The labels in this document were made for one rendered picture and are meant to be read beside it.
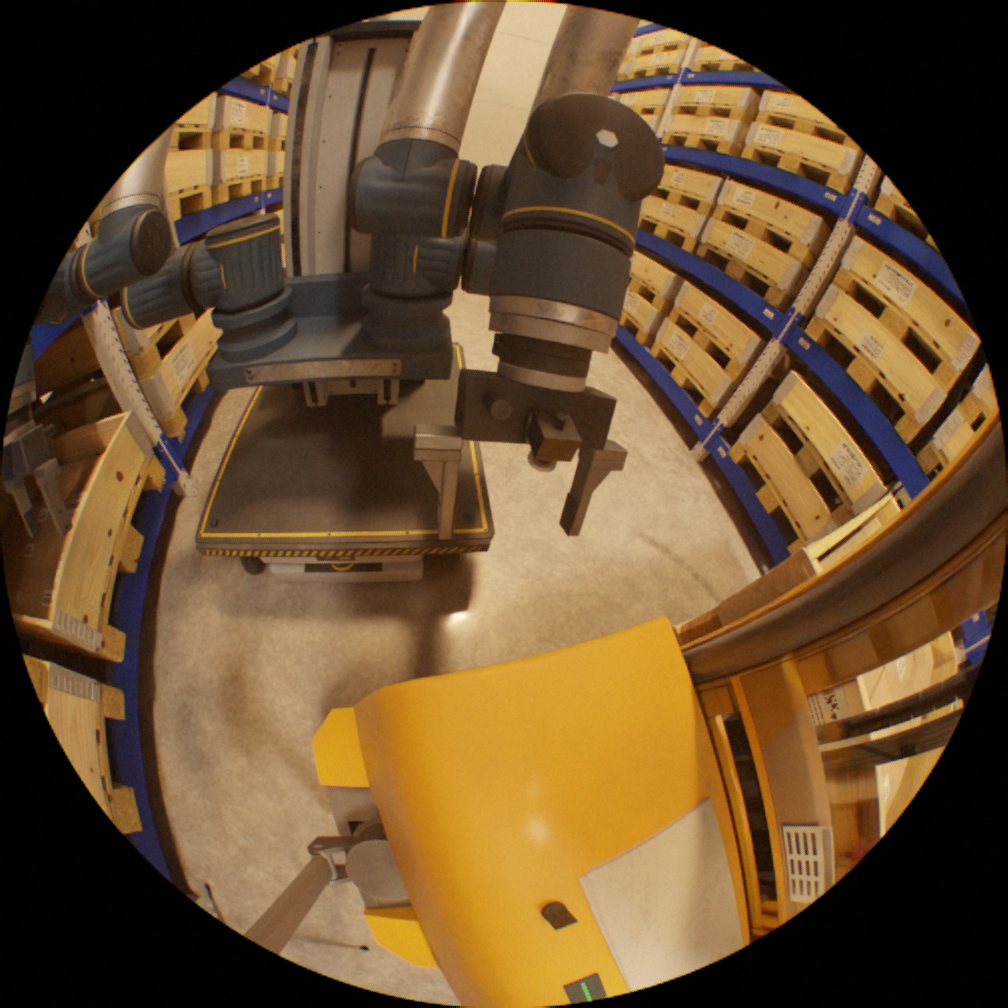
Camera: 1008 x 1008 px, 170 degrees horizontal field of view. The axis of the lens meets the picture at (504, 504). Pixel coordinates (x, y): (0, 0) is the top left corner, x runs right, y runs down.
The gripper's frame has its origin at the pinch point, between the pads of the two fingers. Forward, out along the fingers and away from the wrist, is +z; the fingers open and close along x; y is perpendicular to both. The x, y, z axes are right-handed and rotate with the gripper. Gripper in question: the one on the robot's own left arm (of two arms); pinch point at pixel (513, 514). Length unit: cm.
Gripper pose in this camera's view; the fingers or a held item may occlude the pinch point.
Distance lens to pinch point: 33.6
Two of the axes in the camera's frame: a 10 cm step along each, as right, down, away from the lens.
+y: 2.5, 5.1, -8.3
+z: -1.6, 8.6, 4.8
